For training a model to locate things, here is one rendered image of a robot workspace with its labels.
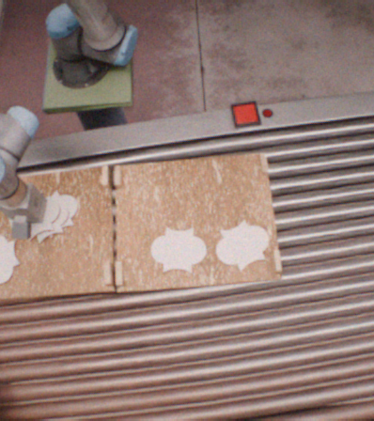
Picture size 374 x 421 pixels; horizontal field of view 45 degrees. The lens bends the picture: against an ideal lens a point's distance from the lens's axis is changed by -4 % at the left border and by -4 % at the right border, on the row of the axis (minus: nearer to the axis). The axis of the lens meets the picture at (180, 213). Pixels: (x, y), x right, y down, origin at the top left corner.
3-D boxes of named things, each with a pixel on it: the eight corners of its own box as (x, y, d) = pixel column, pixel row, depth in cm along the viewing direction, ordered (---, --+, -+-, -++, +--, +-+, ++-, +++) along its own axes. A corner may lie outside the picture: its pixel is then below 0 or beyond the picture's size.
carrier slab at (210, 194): (116, 168, 129) (115, 165, 127) (264, 155, 127) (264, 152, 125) (118, 292, 116) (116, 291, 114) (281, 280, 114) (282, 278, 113)
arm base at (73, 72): (63, 46, 148) (55, 25, 139) (107, 47, 147) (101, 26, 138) (54, 83, 143) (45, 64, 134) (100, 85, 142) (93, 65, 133)
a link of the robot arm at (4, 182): (7, 148, 90) (-13, 184, 88) (27, 172, 100) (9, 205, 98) (-24, 138, 92) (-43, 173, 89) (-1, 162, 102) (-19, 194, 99)
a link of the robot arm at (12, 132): (-8, 96, 97) (-32, 137, 94) (36, 109, 95) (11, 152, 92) (6, 115, 104) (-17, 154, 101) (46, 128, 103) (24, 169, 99)
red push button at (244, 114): (233, 109, 133) (233, 106, 132) (253, 106, 133) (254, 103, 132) (237, 126, 131) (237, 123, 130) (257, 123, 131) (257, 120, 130)
